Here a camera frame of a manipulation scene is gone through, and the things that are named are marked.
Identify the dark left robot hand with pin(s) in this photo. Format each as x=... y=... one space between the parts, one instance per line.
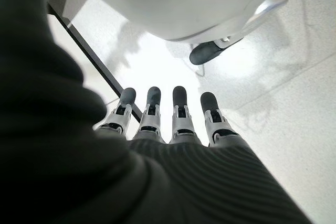
x=168 y=182

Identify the black table edge strip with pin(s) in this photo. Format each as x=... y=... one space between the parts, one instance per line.
x=89 y=53

